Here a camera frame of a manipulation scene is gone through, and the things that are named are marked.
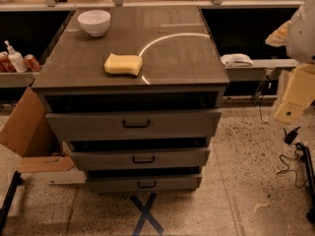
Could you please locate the grey drawer cabinet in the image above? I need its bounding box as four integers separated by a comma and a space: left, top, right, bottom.
32, 6, 228, 180

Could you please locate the grey top drawer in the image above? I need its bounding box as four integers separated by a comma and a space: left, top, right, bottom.
46, 109, 221, 142

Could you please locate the black cable on floor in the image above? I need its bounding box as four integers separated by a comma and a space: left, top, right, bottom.
276, 142, 309, 189

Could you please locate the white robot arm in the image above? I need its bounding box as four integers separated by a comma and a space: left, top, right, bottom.
266, 0, 315, 124

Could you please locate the black stand leg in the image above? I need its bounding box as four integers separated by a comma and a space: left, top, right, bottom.
296, 143, 315, 223
0, 171, 23, 234

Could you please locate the yellow sponge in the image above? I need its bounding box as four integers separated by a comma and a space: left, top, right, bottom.
104, 54, 143, 76

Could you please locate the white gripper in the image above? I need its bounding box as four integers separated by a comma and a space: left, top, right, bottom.
265, 21, 315, 125

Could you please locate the white pump bottle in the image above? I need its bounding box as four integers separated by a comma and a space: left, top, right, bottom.
4, 40, 28, 73

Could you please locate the folded white cloth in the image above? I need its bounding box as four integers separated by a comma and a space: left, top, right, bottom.
220, 53, 253, 67

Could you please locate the brown cardboard box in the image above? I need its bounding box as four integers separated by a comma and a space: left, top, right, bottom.
0, 88, 74, 173

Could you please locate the black stand leg right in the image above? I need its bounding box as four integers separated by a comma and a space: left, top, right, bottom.
296, 143, 315, 223

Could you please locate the black stand leg left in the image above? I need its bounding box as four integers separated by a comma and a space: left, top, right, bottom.
0, 171, 23, 234

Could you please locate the black power adapter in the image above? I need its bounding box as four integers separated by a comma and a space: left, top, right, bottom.
284, 127, 299, 145

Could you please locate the white ceramic bowl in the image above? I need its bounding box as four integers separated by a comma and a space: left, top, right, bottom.
78, 10, 111, 36

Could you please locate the red can at edge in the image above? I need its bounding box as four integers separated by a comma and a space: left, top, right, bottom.
0, 51, 15, 73

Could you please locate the red soda can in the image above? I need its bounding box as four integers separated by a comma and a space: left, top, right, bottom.
25, 54, 41, 72

